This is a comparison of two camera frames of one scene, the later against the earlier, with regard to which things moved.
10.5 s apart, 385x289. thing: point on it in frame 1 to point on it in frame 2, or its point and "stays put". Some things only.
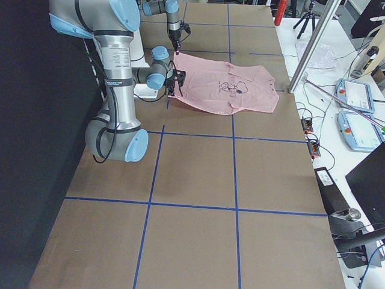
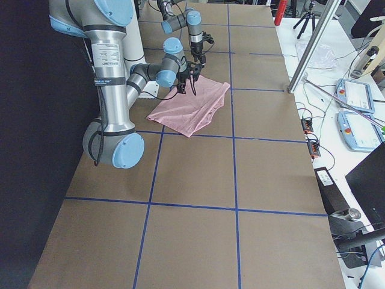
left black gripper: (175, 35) to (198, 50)
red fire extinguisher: (281, 9) stays put
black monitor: (367, 180) stays put
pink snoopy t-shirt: (229, 88) to (189, 111)
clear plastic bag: (322, 56) stays put
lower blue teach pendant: (360, 133) stays put
